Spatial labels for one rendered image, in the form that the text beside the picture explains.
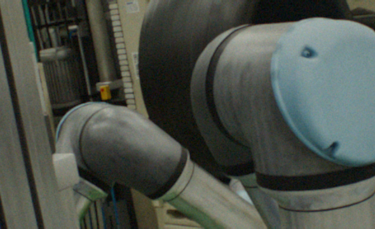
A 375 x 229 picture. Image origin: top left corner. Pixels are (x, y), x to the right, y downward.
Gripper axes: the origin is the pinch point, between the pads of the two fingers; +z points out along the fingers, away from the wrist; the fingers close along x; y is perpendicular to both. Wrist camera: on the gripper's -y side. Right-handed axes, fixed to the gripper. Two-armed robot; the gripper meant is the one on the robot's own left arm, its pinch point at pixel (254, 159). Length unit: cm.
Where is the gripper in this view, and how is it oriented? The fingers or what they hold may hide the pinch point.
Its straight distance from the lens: 179.7
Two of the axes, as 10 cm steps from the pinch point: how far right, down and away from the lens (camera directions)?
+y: -4.5, -8.6, -2.4
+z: 0.9, -3.0, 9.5
